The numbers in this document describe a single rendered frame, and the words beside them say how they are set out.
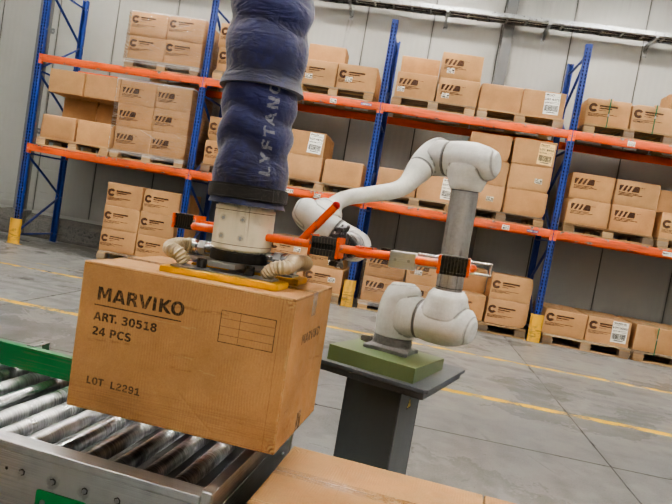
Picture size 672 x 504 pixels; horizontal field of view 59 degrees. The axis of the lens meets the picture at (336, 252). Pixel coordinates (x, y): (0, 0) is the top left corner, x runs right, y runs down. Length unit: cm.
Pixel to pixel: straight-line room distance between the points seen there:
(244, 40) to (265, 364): 85
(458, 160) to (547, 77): 840
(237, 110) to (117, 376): 78
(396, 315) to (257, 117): 102
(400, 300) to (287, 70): 103
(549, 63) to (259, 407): 950
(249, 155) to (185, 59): 812
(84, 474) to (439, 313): 127
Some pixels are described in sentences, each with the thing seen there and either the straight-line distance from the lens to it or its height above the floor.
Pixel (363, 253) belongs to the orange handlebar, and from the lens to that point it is 160.
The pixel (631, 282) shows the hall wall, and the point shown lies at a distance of 1067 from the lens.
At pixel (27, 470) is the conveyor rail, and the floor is 53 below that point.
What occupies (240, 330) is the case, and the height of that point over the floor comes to 96.
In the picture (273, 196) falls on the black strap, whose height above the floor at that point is 131.
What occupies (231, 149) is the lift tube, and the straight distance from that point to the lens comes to 165.
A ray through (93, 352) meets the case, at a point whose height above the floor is 82.
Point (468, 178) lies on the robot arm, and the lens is 220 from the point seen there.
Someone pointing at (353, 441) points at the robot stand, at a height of 44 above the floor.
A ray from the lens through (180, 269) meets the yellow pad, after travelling 165.
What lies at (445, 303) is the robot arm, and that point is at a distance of 222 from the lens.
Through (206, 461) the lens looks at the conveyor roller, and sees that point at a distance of 182.
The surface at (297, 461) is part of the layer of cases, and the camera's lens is 190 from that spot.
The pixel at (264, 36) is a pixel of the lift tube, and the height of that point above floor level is 172.
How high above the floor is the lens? 129
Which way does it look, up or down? 3 degrees down
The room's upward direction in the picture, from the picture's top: 10 degrees clockwise
